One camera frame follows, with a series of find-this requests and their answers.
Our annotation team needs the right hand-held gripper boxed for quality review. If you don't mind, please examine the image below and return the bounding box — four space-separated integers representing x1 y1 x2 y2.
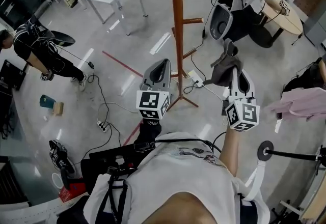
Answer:
222 67 261 132

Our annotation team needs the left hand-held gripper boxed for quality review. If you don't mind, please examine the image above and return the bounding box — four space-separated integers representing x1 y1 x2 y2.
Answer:
136 59 171 121

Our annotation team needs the grey cloth item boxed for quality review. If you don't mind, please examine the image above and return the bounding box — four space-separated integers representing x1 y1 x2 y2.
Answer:
203 38 245 88

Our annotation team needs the brown wooden coat stand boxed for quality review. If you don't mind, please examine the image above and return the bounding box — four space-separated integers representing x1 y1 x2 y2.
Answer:
157 0 205 112

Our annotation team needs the person's left forearm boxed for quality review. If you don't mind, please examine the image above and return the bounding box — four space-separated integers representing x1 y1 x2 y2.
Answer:
133 118 162 148

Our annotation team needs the person's right forearm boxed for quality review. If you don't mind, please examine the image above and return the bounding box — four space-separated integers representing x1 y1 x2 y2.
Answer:
218 128 241 177

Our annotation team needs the black round-base stand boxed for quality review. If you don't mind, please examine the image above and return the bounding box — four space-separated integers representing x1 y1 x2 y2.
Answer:
257 141 326 165

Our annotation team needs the pink garment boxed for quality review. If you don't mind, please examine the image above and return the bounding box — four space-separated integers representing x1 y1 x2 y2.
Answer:
263 87 326 122

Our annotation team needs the person's white shirt torso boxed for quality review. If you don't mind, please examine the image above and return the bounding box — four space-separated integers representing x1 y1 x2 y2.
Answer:
84 131 270 224

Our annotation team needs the small wooden block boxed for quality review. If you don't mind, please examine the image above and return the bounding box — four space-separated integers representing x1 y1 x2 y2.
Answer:
52 102 64 117

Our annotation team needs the white shell with black inside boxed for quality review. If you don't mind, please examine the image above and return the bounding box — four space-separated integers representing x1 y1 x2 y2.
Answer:
208 3 234 41

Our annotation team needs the round wooden table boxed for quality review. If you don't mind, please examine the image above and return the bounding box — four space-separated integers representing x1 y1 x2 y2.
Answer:
259 0 305 46

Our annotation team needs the teal bag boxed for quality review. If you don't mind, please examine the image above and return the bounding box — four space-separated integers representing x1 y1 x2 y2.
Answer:
39 94 57 110

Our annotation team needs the wooden board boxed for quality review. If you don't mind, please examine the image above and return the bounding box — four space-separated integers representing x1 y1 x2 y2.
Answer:
300 178 326 221

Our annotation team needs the grey cabinet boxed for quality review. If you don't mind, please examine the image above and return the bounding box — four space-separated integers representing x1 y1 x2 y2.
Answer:
304 11 326 46

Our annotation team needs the black round stool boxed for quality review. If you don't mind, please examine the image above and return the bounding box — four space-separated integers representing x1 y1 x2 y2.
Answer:
38 28 76 47

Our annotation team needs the person's face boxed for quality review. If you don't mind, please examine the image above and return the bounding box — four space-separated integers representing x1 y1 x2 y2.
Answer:
145 191 223 224

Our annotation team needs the red box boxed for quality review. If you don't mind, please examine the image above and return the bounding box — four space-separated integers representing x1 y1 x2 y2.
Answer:
59 182 88 202

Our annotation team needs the white cup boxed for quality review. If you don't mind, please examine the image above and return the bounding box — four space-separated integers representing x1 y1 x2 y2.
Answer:
51 172 65 189

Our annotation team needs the black hard case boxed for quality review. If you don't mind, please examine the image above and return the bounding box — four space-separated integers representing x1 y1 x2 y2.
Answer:
0 59 28 91

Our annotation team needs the white curved desk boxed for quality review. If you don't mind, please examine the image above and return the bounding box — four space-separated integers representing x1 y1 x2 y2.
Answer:
0 192 89 224

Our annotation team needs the black chest cable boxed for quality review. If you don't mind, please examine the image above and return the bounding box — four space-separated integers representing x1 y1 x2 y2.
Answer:
133 137 223 154

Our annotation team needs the black power cable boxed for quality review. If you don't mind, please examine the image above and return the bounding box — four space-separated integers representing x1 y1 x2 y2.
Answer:
183 28 207 94
50 44 111 127
81 121 123 163

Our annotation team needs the white shoulder strap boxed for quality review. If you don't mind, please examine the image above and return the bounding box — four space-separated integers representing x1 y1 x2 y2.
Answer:
241 160 267 201

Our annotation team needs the black harness strap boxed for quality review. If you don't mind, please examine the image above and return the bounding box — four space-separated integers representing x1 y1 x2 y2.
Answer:
98 166 129 224

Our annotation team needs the black camera rig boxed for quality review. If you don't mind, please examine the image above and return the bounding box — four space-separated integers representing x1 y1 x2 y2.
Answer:
48 139 76 190

